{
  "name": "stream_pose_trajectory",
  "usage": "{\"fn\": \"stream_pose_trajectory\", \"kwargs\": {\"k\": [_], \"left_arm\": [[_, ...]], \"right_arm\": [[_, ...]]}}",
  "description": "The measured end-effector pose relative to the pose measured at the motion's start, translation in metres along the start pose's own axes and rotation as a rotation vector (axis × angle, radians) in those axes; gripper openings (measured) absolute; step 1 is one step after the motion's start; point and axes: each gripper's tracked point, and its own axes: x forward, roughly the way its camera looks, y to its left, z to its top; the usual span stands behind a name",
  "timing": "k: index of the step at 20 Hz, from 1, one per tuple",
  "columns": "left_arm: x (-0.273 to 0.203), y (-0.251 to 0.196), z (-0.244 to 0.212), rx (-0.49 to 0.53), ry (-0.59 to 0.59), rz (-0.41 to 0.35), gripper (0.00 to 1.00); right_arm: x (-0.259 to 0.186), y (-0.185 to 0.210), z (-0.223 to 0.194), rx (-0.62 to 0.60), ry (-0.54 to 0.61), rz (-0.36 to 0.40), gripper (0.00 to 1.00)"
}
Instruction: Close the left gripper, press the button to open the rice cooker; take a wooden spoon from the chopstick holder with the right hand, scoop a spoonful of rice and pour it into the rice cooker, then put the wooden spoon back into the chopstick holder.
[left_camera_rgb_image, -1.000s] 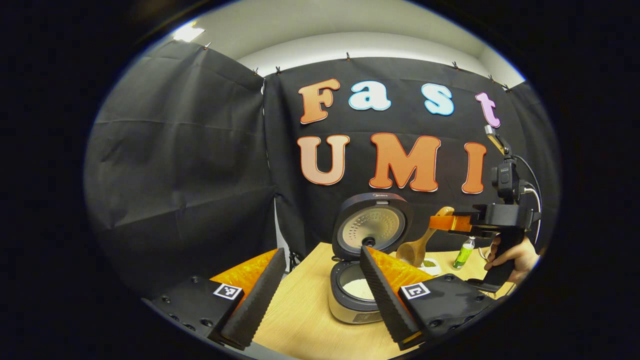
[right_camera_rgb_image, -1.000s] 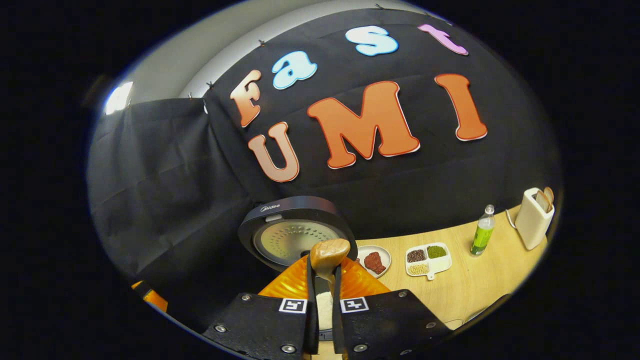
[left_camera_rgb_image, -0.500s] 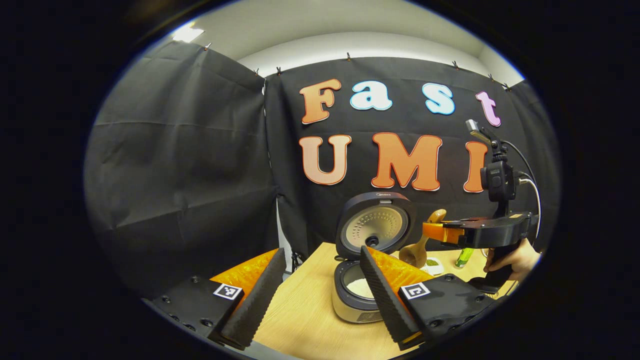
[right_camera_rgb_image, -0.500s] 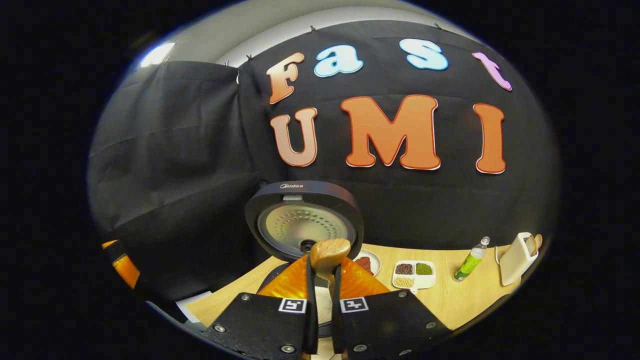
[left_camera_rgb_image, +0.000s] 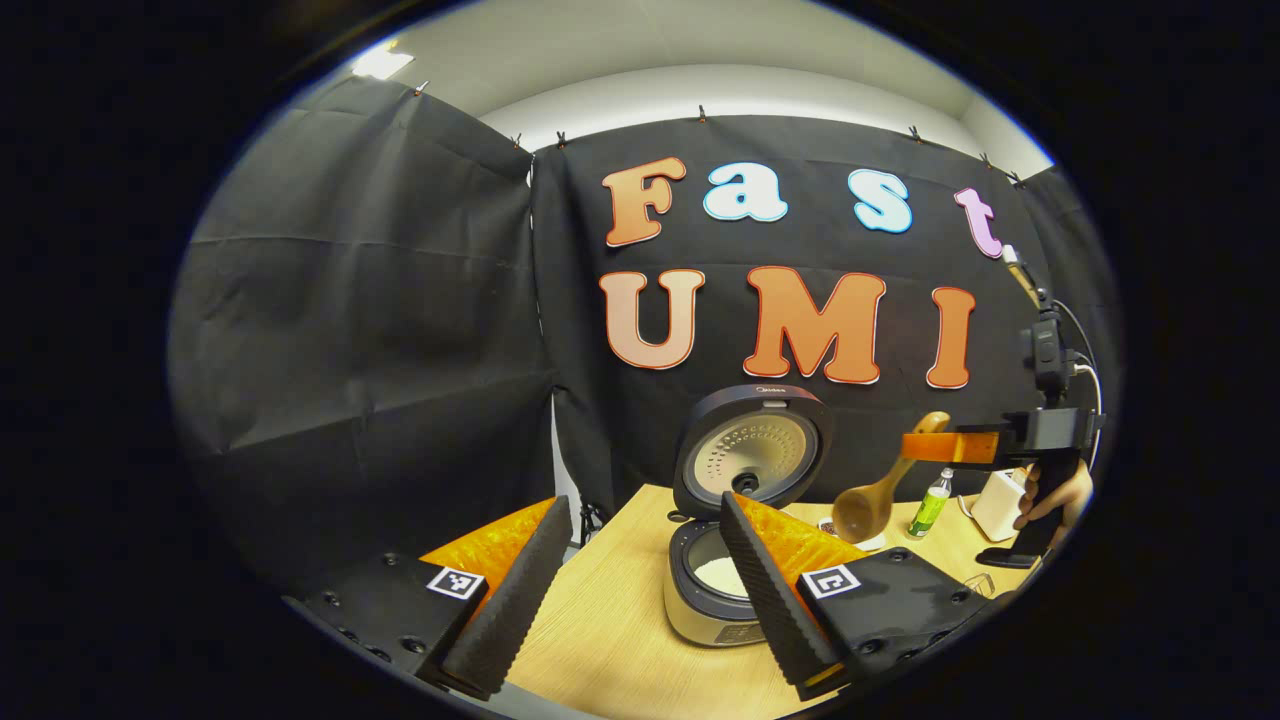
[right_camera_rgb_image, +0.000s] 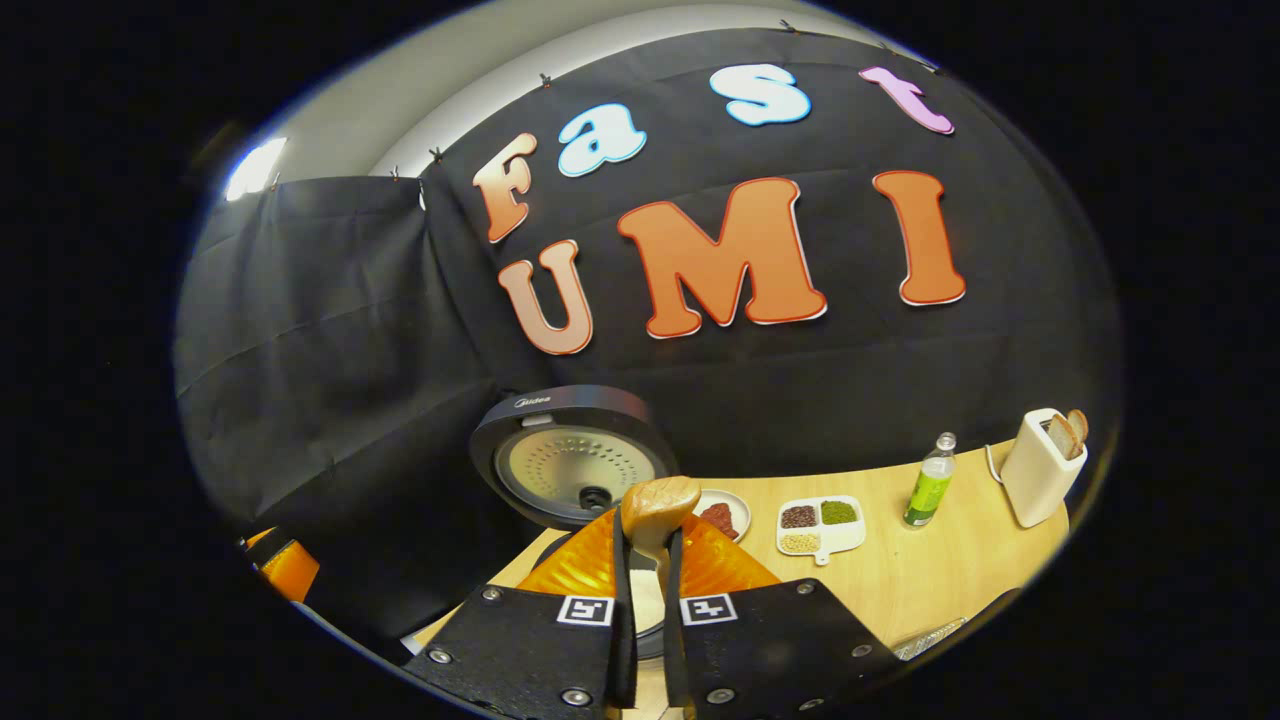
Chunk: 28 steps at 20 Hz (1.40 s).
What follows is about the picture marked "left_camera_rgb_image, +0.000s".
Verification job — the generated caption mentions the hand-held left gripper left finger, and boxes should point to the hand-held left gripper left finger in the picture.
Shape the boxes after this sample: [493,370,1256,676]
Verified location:
[285,495,574,701]

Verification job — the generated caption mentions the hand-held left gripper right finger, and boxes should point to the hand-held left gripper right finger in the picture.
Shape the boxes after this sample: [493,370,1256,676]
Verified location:
[720,492,991,701]

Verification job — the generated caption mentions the white rice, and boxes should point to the white rice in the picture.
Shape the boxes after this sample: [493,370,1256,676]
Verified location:
[693,555,749,599]

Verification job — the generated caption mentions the wooden spoon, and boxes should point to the wooden spoon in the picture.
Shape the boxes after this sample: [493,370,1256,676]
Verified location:
[832,411,952,545]

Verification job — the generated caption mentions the black rice cooker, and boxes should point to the black rice cooker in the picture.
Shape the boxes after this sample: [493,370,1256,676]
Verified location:
[663,383,836,649]

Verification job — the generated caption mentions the green drink bottle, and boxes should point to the green drink bottle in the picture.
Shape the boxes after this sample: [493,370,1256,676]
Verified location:
[907,467,956,539]

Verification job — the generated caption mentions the white toaster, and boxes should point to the white toaster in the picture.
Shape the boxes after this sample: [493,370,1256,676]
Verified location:
[968,466,1031,543]

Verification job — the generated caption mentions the white divided grain dish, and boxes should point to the white divided grain dish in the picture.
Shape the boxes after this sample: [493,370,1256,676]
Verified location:
[815,513,888,553]

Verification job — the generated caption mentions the black backdrop cloth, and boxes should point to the black backdrop cloth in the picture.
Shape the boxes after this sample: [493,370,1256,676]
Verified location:
[168,78,1123,601]

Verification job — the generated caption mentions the ceiling light panel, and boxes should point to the ceiling light panel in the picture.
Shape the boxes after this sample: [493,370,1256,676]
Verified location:
[352,45,416,81]

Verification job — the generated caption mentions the white cable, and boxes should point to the white cable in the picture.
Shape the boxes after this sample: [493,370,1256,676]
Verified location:
[1055,300,1104,471]

